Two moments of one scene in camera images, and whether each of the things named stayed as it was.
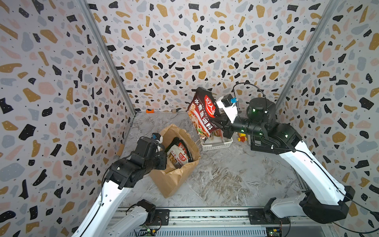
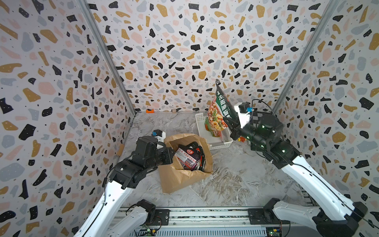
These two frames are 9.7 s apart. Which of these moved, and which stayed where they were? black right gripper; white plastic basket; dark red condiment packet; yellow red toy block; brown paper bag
Moved: black right gripper; dark red condiment packet; brown paper bag
Stayed: yellow red toy block; white plastic basket
